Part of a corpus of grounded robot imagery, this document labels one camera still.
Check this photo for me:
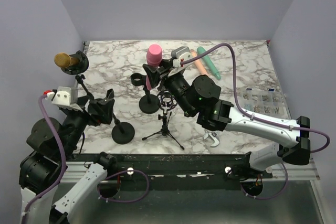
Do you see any black front mounting rail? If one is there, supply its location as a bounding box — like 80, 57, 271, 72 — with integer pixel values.
78, 153, 274, 183

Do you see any gold microphone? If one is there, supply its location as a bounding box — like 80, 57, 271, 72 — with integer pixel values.
54, 52, 80, 68

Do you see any black tripod shock-mount stand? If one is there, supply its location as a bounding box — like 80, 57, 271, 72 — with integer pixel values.
142, 91, 185, 150

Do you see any beige microphone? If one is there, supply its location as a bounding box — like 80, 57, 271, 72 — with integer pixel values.
190, 49, 208, 75

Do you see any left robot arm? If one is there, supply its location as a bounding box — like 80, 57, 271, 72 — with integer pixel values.
19, 87, 117, 223

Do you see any purple cable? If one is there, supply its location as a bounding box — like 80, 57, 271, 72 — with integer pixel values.
181, 42, 331, 154
20, 95, 66, 224

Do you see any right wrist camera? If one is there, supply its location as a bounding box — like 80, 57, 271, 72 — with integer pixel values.
169, 46, 193, 76

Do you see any mint green microphone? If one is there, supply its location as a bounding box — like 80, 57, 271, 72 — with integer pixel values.
196, 46, 221, 80

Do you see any red-handled adjustable wrench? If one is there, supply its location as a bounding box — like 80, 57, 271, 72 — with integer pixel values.
203, 130, 220, 147

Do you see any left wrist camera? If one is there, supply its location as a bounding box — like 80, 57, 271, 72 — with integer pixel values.
44, 87, 78, 108

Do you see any black round-base clip stand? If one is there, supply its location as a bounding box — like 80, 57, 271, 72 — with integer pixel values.
130, 73, 159, 114

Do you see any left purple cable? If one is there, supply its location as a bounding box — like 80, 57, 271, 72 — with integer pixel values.
20, 95, 66, 224

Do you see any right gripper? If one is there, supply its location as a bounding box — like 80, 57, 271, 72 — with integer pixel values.
143, 58, 195, 117

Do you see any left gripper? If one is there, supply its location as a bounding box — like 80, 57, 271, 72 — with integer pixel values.
62, 95, 116, 157

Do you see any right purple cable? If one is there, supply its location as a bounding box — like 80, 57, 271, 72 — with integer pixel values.
181, 42, 331, 154

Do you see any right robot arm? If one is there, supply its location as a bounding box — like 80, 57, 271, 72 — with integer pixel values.
143, 60, 310, 178

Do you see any pink microphone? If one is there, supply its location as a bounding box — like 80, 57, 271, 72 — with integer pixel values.
145, 45, 163, 90

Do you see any black round-base pink-mic stand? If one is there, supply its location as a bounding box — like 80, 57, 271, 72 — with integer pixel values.
103, 89, 135, 145

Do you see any clear plastic screw box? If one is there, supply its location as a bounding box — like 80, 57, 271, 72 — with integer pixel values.
237, 88, 287, 118

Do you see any black gold-mic stand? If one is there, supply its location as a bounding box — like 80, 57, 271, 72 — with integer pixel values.
61, 51, 94, 100

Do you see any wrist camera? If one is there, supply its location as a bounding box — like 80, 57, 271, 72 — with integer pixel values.
44, 87, 78, 108
169, 46, 193, 76

